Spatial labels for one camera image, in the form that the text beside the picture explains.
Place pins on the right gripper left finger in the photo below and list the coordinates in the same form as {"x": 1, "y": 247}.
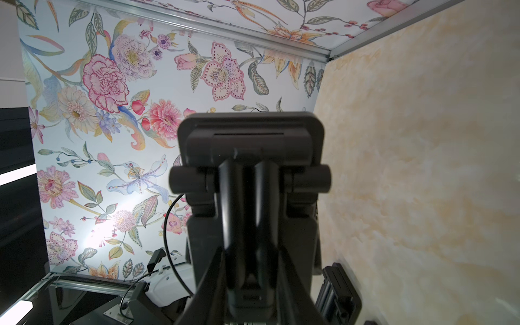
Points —
{"x": 208, "y": 304}

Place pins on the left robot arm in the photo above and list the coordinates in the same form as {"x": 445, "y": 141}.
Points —
{"x": 159, "y": 297}

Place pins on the black phone stand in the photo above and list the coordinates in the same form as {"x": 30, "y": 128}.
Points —
{"x": 252, "y": 181}
{"x": 338, "y": 301}

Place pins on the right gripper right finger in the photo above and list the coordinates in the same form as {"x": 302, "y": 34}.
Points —
{"x": 294, "y": 304}

